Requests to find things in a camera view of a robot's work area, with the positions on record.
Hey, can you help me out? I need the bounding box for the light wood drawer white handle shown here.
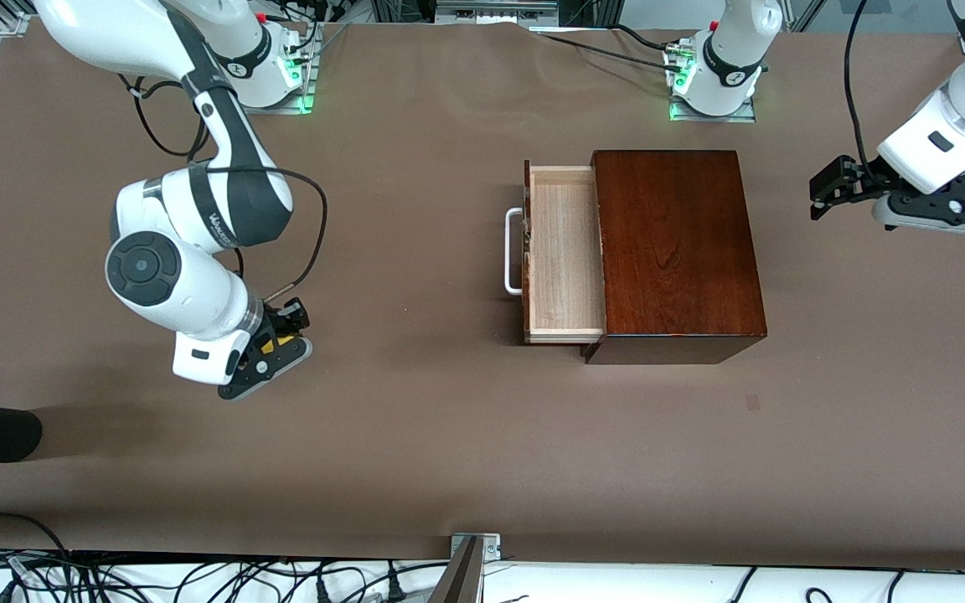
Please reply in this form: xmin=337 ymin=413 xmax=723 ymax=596
xmin=505 ymin=159 xmax=609 ymax=346

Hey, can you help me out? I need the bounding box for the dark brown wooden cabinet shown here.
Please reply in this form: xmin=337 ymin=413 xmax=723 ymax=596
xmin=586 ymin=150 xmax=768 ymax=366

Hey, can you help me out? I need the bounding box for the left arm aluminium base plate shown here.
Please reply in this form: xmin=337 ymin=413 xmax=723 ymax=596
xmin=668 ymin=96 xmax=757 ymax=124

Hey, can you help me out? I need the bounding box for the right arm aluminium base plate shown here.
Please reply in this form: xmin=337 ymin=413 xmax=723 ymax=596
xmin=225 ymin=82 xmax=316 ymax=116

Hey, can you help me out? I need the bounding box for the aluminium mounting bracket with post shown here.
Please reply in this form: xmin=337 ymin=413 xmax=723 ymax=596
xmin=430 ymin=533 xmax=502 ymax=603

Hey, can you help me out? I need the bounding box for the grey network switch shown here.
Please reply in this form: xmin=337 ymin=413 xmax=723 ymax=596
xmin=436 ymin=0 xmax=559 ymax=22

